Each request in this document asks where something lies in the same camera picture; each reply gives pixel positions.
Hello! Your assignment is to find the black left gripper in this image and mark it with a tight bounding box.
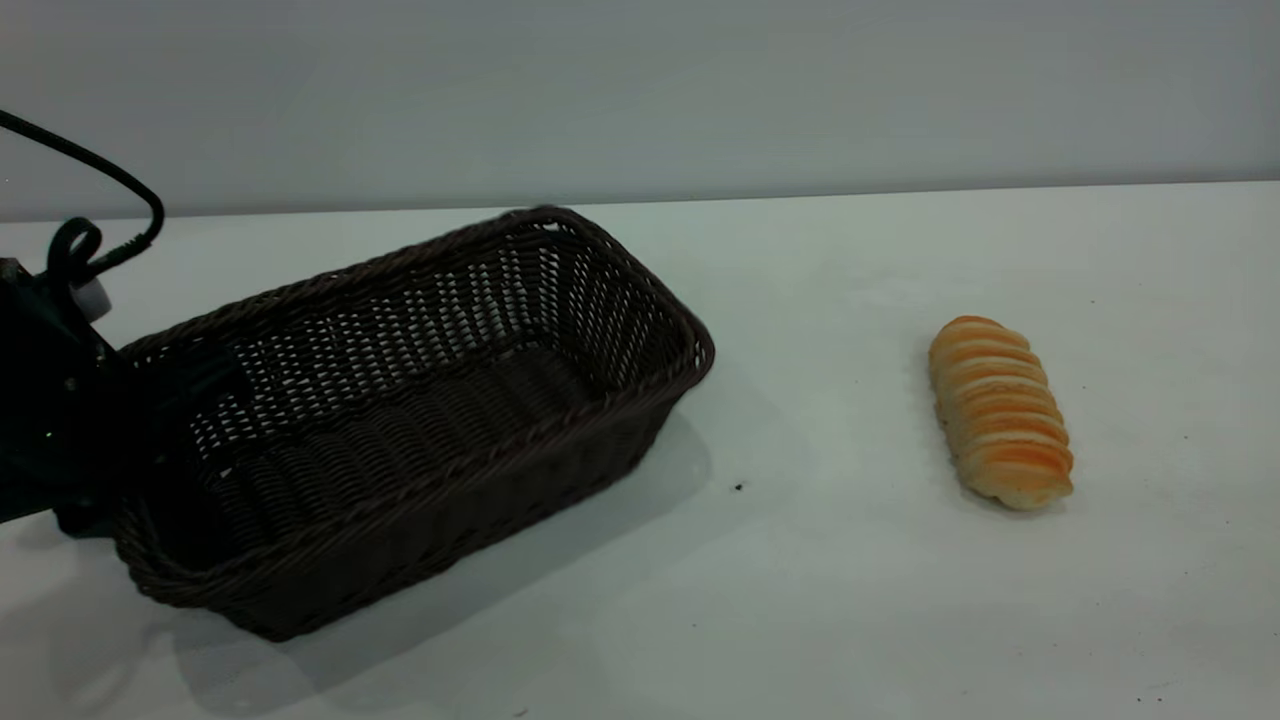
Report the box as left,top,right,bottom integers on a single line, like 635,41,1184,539
0,260,248,542

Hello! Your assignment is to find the dark brown woven basket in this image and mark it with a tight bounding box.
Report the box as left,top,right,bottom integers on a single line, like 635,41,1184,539
110,205,717,643

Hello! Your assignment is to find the orange striped bread loaf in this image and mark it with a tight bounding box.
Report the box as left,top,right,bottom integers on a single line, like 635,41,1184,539
928,316,1075,512

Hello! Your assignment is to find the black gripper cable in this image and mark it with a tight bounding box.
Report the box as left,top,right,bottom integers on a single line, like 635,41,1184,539
0,108,167,287

